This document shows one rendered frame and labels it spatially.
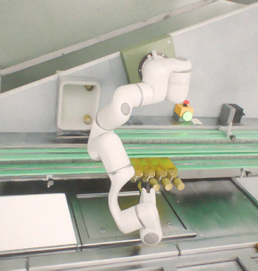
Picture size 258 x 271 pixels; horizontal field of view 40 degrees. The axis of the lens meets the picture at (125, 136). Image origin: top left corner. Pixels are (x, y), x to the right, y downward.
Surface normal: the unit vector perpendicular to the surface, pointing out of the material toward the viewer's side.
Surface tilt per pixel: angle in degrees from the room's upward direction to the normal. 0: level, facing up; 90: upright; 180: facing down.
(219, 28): 0
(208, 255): 90
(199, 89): 0
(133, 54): 3
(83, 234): 90
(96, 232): 90
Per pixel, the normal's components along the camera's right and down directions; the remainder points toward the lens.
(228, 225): 0.14, -0.90
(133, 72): 0.24, 0.44
